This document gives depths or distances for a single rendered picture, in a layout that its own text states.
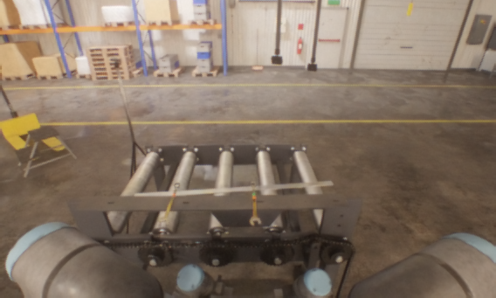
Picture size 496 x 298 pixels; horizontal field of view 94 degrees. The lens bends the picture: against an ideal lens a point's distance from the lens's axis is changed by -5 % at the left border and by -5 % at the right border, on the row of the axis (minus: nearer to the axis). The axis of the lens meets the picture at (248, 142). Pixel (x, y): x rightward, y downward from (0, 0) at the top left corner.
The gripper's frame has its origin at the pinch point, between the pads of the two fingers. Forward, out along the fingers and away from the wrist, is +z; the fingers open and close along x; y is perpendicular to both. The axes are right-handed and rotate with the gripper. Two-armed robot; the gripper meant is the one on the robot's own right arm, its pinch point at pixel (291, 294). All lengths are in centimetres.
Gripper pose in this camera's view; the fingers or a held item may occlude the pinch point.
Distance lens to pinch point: 131.9
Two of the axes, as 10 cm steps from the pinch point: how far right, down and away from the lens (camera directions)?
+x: 9.8, 0.4, 1.7
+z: -1.6, 6.2, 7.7
